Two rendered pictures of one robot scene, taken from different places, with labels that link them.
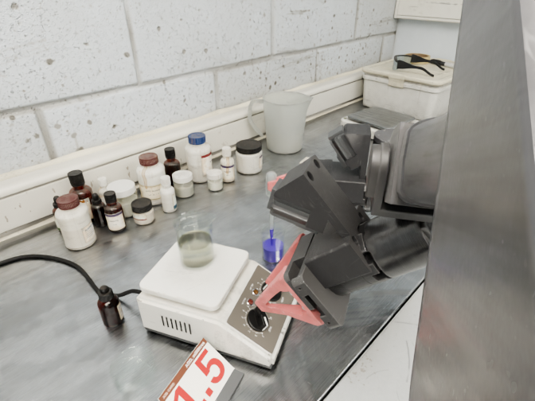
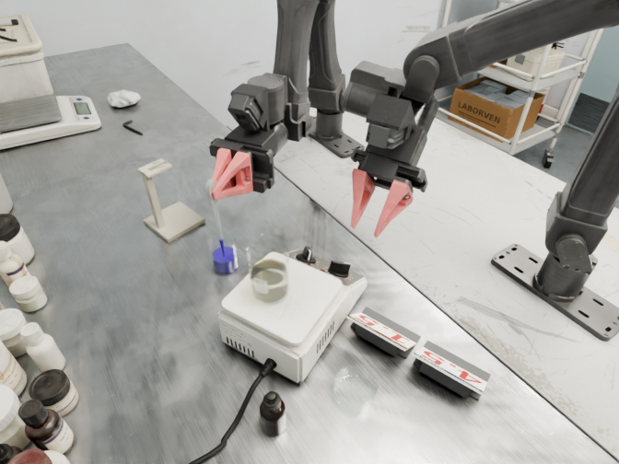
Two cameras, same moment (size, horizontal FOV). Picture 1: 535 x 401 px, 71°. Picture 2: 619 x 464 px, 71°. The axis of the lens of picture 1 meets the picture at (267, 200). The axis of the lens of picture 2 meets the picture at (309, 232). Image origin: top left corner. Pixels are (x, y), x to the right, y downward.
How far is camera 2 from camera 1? 56 cm
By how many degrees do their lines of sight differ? 62
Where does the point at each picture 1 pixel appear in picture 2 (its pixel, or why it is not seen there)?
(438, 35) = not seen: outside the picture
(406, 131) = (456, 38)
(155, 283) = (298, 327)
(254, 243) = (194, 278)
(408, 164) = (475, 52)
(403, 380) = not seen: hidden behind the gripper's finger
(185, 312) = (329, 315)
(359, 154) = (264, 110)
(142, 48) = not seen: outside the picture
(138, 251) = (145, 407)
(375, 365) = (367, 233)
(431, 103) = (43, 73)
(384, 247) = (426, 121)
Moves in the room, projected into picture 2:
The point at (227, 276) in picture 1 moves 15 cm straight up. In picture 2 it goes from (304, 270) to (304, 178)
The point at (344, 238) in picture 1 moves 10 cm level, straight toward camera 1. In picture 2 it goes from (415, 131) to (496, 148)
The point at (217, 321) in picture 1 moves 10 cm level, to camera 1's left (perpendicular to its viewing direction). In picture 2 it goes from (345, 292) to (333, 353)
